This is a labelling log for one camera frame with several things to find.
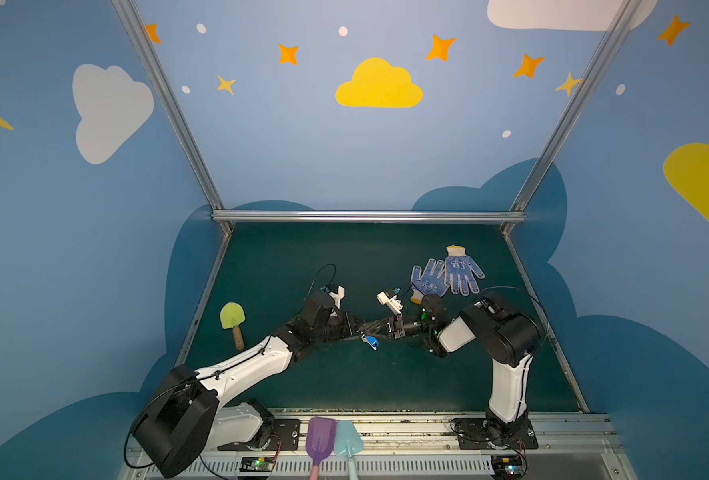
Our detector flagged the blue-capped keys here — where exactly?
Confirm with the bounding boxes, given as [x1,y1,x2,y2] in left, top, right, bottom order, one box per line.
[360,334,379,351]

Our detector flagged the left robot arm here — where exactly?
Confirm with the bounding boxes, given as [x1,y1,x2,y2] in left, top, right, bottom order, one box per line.
[128,292,365,479]

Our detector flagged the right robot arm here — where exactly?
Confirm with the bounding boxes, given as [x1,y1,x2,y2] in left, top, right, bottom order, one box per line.
[354,292,545,453]

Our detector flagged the left blue dotted glove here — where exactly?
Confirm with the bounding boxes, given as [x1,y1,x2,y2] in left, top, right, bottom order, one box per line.
[410,258,449,304]

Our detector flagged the blue dotted glove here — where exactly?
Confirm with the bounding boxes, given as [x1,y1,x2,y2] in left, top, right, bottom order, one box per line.
[444,245,485,296]
[410,258,449,304]

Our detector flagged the right blue dotted glove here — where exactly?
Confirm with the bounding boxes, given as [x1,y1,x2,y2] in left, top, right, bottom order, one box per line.
[444,245,485,296]

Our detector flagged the teal toy shovel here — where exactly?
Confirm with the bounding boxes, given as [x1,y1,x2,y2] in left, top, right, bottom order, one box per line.
[334,420,363,480]

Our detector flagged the purple toy shovel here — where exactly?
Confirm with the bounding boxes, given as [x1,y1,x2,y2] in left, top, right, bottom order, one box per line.
[306,417,338,480]

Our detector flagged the left controller board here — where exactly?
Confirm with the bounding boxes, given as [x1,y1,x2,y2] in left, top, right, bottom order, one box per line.
[240,457,274,473]

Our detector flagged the controller board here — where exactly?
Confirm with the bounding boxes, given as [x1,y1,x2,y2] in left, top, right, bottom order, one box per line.
[240,457,274,473]
[491,456,527,480]

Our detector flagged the right controller board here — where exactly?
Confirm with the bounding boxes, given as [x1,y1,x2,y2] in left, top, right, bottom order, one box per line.
[491,456,527,480]

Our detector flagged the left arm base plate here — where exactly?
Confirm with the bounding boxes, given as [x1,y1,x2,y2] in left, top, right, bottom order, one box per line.
[218,418,302,452]

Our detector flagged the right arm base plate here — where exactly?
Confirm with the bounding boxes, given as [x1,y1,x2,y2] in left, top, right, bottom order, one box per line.
[450,416,538,450]

